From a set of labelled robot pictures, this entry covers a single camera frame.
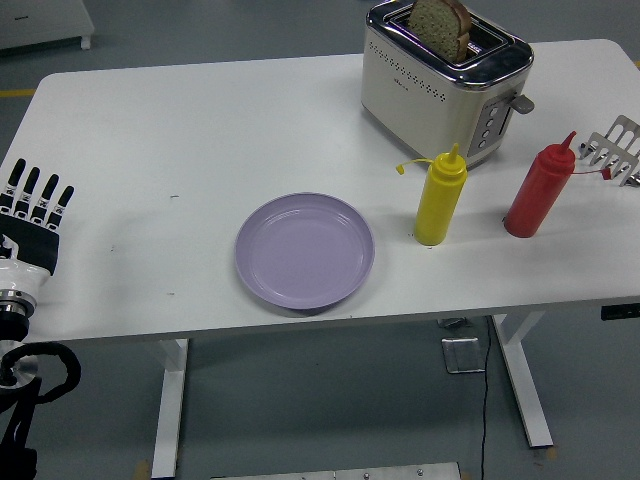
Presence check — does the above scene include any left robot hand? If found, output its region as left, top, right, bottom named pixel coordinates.
left=0, top=158, right=76, bottom=296

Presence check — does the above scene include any purple plate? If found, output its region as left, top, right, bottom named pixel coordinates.
left=234, top=192, right=376, bottom=312

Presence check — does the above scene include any brown bread slice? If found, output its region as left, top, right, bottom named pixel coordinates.
left=407, top=0, right=472, bottom=64

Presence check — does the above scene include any square metal floor plate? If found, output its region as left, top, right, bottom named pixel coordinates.
left=441, top=336, right=487, bottom=375

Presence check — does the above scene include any white table leg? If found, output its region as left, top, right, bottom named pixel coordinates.
left=489, top=310, right=555, bottom=449
left=150, top=338, right=190, bottom=479

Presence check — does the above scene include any white cabinet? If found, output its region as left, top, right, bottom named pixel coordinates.
left=0, top=0, right=95, bottom=51

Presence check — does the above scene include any yellow squeeze bottle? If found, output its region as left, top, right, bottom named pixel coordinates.
left=395, top=143, right=469, bottom=247

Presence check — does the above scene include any cream and chrome toaster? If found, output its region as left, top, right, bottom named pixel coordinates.
left=360, top=0, right=536, bottom=170

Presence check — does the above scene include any red squeeze bottle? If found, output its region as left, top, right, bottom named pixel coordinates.
left=502, top=130, right=612, bottom=239

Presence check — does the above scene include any black table control panel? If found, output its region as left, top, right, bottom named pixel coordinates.
left=601, top=303, right=640, bottom=321

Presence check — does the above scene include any metal toast rack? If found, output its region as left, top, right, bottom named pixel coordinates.
left=578, top=114, right=640, bottom=189

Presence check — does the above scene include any long metal base plate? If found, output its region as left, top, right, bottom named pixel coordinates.
left=209, top=460, right=462, bottom=480

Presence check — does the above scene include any black floor cable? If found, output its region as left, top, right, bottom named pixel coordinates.
left=477, top=315, right=494, bottom=480

